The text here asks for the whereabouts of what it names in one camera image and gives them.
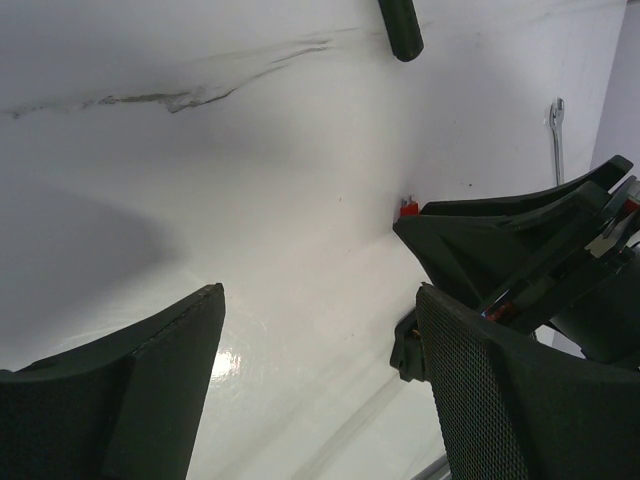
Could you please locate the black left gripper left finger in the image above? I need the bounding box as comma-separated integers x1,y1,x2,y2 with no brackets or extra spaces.
1,283,225,479

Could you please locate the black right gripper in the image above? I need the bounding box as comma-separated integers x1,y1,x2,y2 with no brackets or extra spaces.
393,155,639,369

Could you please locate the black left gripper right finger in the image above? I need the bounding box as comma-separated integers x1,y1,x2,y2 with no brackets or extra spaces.
416,284,639,479

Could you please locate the black fuse box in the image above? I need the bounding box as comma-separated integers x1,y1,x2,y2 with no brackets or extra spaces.
389,309,430,382

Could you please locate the red blade fuse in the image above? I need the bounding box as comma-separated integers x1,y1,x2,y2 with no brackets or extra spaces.
399,196,420,217

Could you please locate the silver wrench right side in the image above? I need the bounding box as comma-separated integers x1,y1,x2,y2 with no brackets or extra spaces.
548,97,565,185

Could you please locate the black handle claw hammer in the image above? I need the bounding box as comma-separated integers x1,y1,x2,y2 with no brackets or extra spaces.
378,0,424,63

